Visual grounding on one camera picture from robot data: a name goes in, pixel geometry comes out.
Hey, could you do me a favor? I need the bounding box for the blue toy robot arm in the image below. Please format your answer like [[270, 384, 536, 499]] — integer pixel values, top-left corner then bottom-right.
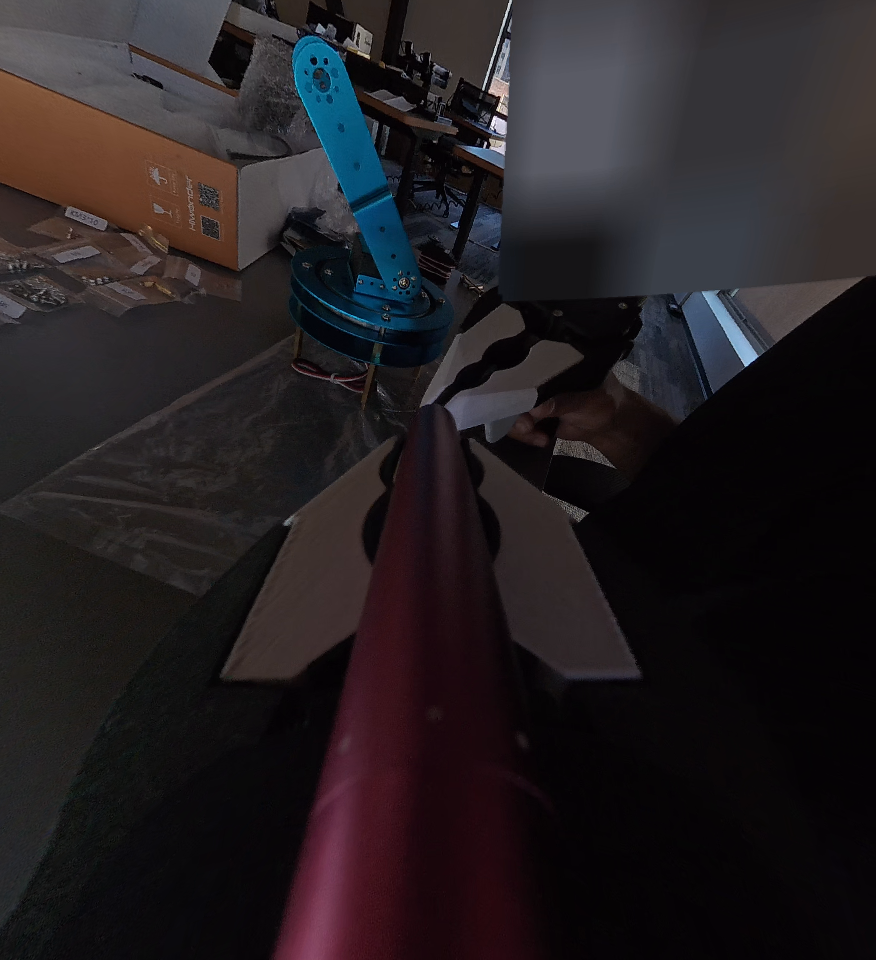
[[289, 34, 457, 412]]

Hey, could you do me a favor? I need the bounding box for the orange white cardboard box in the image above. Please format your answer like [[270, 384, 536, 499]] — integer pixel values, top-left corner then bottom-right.
[[0, 0, 350, 273]]

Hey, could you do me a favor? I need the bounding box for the clear plastic bag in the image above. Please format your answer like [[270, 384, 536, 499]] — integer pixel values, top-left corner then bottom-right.
[[0, 328, 440, 598]]

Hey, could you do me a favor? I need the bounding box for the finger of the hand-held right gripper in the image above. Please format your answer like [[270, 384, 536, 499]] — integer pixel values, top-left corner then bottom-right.
[[420, 304, 529, 406], [444, 340, 586, 445]]

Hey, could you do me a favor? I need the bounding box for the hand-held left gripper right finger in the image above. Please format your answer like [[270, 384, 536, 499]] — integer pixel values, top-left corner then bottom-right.
[[468, 438, 643, 684]]

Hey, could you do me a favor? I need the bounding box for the person's black clothing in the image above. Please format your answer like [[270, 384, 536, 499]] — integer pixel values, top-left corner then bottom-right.
[[558, 276, 876, 826]]

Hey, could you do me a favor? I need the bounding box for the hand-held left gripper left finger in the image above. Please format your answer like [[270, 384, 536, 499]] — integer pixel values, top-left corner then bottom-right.
[[219, 435, 403, 684]]

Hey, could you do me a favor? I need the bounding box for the black servo motor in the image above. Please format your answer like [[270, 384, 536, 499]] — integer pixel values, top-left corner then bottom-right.
[[414, 235, 460, 286]]

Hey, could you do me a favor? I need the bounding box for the pile of screw bags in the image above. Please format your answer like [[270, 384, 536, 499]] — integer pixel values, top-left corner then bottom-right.
[[0, 202, 245, 340]]

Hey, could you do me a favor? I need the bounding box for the dark desk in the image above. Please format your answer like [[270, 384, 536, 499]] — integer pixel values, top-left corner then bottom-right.
[[0, 166, 514, 960]]

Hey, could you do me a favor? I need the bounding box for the bubble wrap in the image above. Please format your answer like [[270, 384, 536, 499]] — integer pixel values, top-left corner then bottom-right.
[[238, 36, 317, 157]]

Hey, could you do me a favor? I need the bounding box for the black mesh office chair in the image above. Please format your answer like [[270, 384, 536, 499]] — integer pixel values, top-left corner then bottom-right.
[[445, 77, 502, 130]]

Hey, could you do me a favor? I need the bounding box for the wooden office desk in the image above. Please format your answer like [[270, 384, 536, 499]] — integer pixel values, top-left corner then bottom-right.
[[354, 84, 460, 220], [449, 141, 508, 262]]

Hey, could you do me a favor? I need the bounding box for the person's right hand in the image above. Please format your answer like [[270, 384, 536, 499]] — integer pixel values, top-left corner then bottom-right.
[[508, 373, 680, 483]]

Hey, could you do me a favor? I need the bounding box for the red metal tube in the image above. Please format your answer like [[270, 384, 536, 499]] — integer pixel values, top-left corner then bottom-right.
[[273, 403, 560, 960]]

